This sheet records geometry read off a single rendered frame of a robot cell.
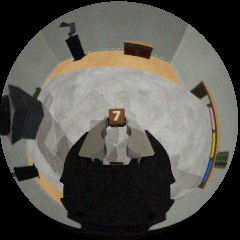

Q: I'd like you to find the brown wooden cube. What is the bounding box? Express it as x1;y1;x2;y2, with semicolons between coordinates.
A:
109;109;125;127

